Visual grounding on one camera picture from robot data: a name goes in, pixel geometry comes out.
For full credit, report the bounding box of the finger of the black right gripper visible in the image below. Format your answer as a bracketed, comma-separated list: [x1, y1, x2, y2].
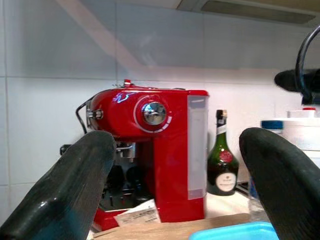
[274, 69, 320, 94]

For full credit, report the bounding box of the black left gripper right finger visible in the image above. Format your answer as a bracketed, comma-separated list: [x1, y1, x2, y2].
[238, 126, 320, 240]

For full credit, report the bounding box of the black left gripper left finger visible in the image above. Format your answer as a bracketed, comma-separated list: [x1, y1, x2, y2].
[0, 130, 118, 240]

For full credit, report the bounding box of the red-capped white jar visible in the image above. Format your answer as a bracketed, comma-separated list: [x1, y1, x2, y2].
[286, 106, 316, 119]

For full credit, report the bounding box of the blue-lidded jar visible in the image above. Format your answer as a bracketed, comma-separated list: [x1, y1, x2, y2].
[260, 119, 285, 136]

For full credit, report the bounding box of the white round container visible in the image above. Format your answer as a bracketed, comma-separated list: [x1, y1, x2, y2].
[282, 117, 320, 152]

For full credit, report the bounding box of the dark green glass bottle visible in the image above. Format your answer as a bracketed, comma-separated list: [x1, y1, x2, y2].
[206, 109, 240, 197]

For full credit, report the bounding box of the blue plastic container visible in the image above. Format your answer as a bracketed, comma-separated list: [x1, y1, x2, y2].
[188, 221, 278, 240]

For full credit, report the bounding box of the white paper receipt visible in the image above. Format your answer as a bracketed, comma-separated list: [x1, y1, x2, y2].
[113, 198, 162, 228]

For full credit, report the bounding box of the red espresso machine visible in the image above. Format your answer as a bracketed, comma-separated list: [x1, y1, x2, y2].
[59, 79, 210, 232]

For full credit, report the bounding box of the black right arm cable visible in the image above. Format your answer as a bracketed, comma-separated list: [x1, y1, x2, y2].
[294, 24, 320, 97]

